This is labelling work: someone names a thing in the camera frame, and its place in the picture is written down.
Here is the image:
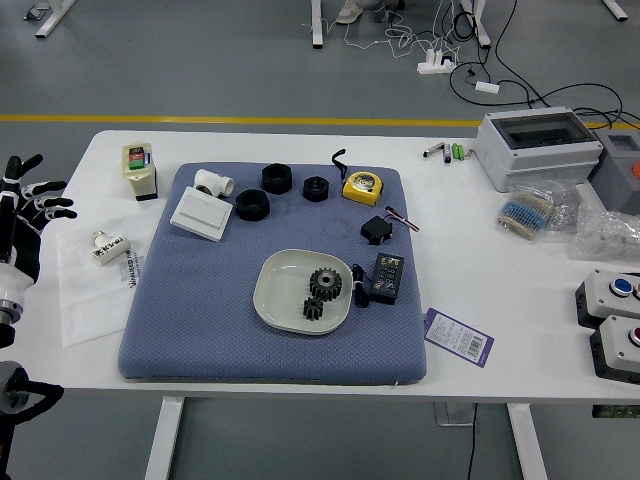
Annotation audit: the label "yellow tape measure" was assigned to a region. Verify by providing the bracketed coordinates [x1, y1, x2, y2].
[329, 148, 385, 206]

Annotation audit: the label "clear bag of small components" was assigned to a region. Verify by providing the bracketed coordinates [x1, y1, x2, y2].
[547, 178, 586, 236]

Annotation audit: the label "black servo motor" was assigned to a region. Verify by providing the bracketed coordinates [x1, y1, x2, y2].
[360, 214, 396, 246]

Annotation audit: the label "plain white pipe tee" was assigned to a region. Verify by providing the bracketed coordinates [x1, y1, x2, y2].
[193, 168, 235, 199]

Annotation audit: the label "white square plate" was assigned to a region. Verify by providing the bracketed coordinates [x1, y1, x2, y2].
[252, 248, 354, 336]

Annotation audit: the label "bubble wrap bag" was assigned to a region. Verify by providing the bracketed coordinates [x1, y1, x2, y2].
[567, 201, 640, 264]

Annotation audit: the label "white power strip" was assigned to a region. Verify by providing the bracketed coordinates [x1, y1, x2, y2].
[417, 47, 459, 75]

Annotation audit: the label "grey metal bracket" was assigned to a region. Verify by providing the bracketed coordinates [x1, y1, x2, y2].
[22, 0, 51, 22]

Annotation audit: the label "large black gear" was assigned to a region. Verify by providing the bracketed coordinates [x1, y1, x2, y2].
[308, 267, 344, 303]

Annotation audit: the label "grey distribution enclosure box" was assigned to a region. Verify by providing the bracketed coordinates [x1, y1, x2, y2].
[473, 105, 604, 193]

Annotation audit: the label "white floor cables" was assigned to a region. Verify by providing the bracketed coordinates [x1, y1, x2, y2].
[299, 0, 476, 59]

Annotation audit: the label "black floor cables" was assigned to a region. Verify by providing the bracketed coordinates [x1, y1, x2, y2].
[447, 0, 640, 131]

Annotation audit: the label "bag of blue resistors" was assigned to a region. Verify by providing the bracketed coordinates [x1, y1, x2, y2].
[492, 182, 557, 245]

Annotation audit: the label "white background table leg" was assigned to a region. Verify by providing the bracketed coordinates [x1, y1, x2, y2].
[459, 0, 492, 49]
[602, 0, 630, 22]
[309, 0, 324, 50]
[34, 0, 76, 39]

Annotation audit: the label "metal under-table bracket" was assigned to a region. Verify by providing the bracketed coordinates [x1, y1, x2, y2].
[433, 401, 475, 427]

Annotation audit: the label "clear printed plastic bag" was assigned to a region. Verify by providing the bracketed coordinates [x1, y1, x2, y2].
[55, 202, 166, 349]

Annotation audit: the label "small black gear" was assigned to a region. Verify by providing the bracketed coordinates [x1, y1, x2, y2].
[301, 295, 326, 322]

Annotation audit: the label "large black hex nut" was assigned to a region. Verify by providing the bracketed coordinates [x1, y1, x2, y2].
[260, 162, 294, 195]
[234, 188, 271, 222]

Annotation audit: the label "black under-table cable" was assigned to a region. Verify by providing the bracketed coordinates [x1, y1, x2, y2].
[464, 403, 479, 480]

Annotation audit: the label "black digital display meter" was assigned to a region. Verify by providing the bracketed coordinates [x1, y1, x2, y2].
[368, 252, 405, 304]

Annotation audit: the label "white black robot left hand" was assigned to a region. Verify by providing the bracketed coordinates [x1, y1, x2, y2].
[0, 153, 79, 304]

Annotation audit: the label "button box with blue button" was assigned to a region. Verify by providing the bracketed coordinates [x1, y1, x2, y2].
[573, 268, 640, 330]

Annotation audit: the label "small black hex nut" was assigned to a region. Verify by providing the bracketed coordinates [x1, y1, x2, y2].
[301, 175, 330, 203]

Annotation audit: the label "white sneaker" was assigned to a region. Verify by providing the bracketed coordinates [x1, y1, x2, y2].
[335, 0, 365, 25]

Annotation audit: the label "cream switch box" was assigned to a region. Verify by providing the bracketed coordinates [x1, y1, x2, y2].
[121, 142, 159, 202]

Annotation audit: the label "purple label tag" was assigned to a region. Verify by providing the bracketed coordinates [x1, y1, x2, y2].
[423, 306, 495, 369]

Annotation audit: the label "black bundled meter cable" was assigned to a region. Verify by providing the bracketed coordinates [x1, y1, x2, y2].
[349, 263, 372, 309]

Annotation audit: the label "grey box with orange button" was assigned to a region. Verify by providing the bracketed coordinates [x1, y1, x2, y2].
[587, 128, 640, 216]

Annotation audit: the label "red black servo wire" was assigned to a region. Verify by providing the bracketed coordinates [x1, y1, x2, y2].
[384, 205, 420, 232]

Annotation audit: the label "button box with red button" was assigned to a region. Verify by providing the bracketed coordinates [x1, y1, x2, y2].
[588, 314, 640, 385]

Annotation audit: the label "blue-grey quilted cushion mat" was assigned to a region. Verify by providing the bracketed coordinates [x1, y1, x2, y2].
[117, 160, 429, 385]

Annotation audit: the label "dark under-table control box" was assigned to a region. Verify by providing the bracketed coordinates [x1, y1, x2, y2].
[592, 403, 640, 419]

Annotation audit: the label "white wall switch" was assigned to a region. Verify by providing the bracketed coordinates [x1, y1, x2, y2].
[169, 185, 235, 243]

